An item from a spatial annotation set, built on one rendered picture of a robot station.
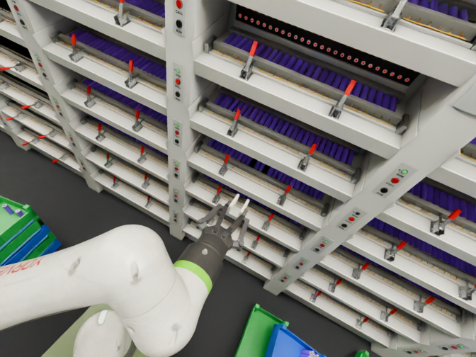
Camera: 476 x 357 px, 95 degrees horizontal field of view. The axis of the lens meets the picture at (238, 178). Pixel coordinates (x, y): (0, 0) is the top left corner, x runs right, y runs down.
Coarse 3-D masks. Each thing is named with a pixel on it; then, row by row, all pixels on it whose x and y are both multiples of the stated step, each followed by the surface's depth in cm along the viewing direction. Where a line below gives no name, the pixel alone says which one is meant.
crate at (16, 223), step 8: (0, 200) 105; (8, 200) 103; (0, 208) 104; (16, 208) 106; (24, 208) 99; (0, 216) 102; (8, 216) 103; (16, 216) 103; (24, 216) 100; (32, 216) 103; (0, 224) 100; (8, 224) 100; (16, 224) 97; (24, 224) 101; (0, 232) 97; (8, 232) 95; (16, 232) 99; (0, 240) 93
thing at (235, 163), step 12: (204, 144) 94; (216, 156) 93; (240, 168) 92; (252, 168) 90; (264, 180) 90; (276, 180) 89; (288, 192) 89; (300, 192) 87; (312, 204) 87; (324, 204) 86
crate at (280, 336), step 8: (280, 328) 111; (272, 336) 112; (280, 336) 115; (288, 336) 117; (296, 336) 114; (272, 344) 108; (280, 344) 113; (288, 344) 115; (296, 344) 117; (304, 344) 116; (272, 352) 105; (280, 352) 111; (288, 352) 113; (296, 352) 115
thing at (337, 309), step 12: (288, 288) 125; (300, 288) 126; (312, 288) 127; (312, 300) 123; (324, 300) 124; (336, 300) 123; (336, 312) 122; (348, 312) 122; (360, 312) 121; (348, 324) 120; (360, 324) 118; (372, 324) 120; (372, 336) 118; (384, 336) 119; (396, 336) 115; (396, 348) 112
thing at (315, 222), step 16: (192, 144) 90; (192, 160) 92; (208, 160) 93; (224, 176) 90; (240, 176) 91; (240, 192) 92; (256, 192) 88; (272, 192) 89; (272, 208) 90; (288, 208) 86; (304, 208) 87; (304, 224) 87; (320, 224) 84
